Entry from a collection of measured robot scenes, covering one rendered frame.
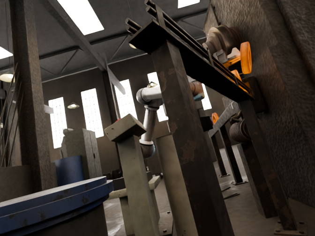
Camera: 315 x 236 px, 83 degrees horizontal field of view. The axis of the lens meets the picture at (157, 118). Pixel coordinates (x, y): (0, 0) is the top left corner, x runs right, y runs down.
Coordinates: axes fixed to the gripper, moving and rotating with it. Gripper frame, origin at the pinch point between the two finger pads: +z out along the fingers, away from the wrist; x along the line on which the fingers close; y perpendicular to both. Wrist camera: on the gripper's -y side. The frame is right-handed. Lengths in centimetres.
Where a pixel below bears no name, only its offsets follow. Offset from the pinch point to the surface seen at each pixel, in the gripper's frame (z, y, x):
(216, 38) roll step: -19, 33, 33
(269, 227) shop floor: -14, -84, 0
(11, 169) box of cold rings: -332, -15, -32
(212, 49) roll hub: -23.8, 27.1, 32.9
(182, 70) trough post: -4, -20, -65
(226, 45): -12.6, 22.8, 29.3
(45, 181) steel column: -329, -45, 8
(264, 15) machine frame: 12.9, 22.9, 18.5
